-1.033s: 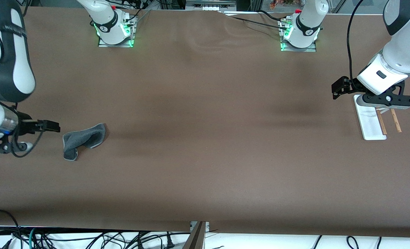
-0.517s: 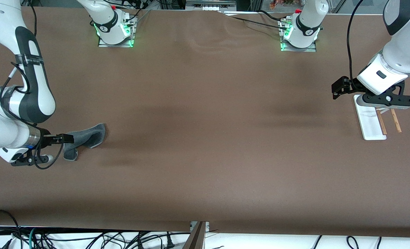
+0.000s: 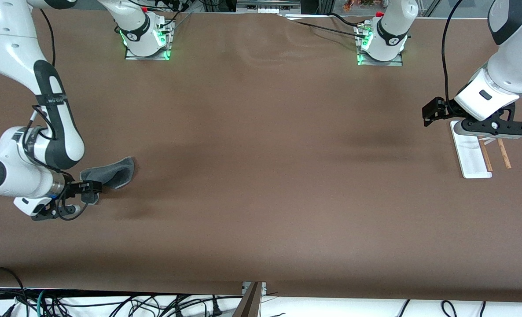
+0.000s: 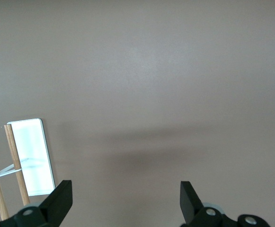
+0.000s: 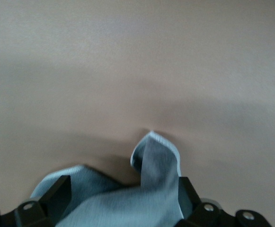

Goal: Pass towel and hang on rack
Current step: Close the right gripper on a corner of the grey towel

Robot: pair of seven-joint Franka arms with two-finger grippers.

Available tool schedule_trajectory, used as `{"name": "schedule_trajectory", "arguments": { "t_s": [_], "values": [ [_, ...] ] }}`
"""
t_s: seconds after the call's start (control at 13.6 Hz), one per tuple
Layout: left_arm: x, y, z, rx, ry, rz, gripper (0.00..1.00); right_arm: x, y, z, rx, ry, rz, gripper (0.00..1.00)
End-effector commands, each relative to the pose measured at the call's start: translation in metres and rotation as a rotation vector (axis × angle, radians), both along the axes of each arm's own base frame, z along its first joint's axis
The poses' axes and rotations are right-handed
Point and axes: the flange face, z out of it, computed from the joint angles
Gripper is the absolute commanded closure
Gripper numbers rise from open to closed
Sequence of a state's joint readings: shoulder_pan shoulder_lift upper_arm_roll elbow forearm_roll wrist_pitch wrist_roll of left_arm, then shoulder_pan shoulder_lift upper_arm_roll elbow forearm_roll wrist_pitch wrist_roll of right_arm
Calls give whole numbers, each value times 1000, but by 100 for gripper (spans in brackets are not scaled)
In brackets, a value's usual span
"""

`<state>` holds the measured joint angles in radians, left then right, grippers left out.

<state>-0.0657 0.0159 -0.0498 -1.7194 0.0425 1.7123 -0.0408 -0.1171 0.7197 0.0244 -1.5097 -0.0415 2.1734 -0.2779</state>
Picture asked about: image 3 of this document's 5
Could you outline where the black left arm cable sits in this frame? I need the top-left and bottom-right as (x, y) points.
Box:
(441, 0), (466, 103)

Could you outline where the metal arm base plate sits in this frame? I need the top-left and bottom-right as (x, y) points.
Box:
(356, 24), (404, 66)
(125, 20), (173, 61)

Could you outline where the orange plastic item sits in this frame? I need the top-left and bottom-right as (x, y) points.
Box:
(343, 0), (378, 12)

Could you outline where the thick black cable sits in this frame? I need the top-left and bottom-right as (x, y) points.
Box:
(0, 266), (26, 317)

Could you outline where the metal table edge bracket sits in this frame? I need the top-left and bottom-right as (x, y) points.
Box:
(242, 282), (267, 296)

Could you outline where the brown beam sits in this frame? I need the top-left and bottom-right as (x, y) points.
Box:
(234, 282), (262, 317)

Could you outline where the white rack base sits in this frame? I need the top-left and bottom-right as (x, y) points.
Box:
(449, 120), (493, 179)

